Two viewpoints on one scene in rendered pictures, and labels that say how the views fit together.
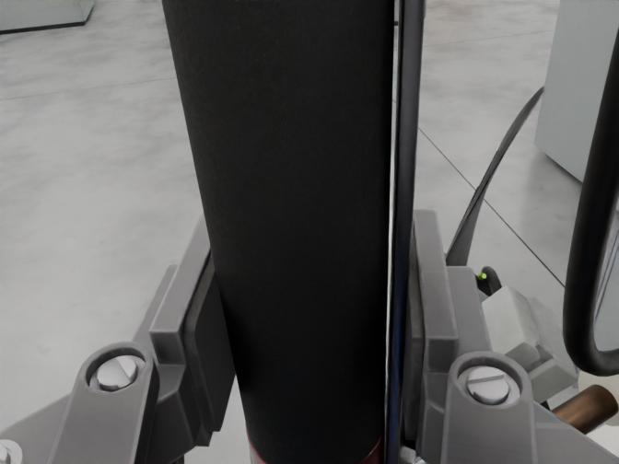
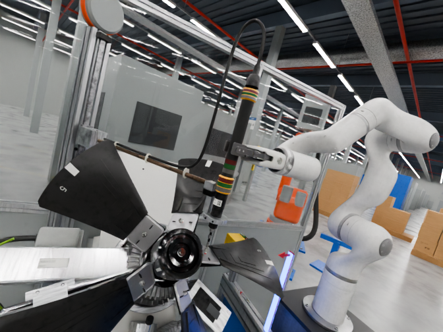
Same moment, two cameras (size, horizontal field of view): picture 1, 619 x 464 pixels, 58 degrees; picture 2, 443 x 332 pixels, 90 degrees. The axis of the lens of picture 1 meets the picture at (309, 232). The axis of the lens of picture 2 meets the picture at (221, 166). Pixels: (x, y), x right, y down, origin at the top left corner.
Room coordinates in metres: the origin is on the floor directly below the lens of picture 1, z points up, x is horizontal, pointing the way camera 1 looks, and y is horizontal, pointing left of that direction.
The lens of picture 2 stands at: (0.46, 0.47, 1.51)
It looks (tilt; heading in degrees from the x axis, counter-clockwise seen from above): 6 degrees down; 234
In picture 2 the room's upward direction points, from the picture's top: 15 degrees clockwise
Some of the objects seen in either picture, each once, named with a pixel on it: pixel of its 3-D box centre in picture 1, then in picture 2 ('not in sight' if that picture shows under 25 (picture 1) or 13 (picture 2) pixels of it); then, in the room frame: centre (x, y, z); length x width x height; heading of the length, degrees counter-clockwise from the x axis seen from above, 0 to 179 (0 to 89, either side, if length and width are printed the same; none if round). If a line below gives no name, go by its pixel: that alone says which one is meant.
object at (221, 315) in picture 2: not in sight; (199, 305); (0.03, -0.02, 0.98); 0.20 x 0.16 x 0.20; 82
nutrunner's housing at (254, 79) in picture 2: not in sight; (234, 149); (0.09, 0.00, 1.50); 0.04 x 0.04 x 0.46
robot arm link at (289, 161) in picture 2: not in sight; (280, 161); (-0.08, 0.02, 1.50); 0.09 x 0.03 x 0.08; 82
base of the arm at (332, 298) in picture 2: not in sight; (333, 294); (-0.50, 0.13, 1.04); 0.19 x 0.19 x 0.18
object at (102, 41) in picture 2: not in sight; (88, 112); (0.40, -0.60, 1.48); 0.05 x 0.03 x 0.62; 27
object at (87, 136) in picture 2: not in sight; (91, 138); (0.37, -0.56, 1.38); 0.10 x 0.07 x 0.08; 117
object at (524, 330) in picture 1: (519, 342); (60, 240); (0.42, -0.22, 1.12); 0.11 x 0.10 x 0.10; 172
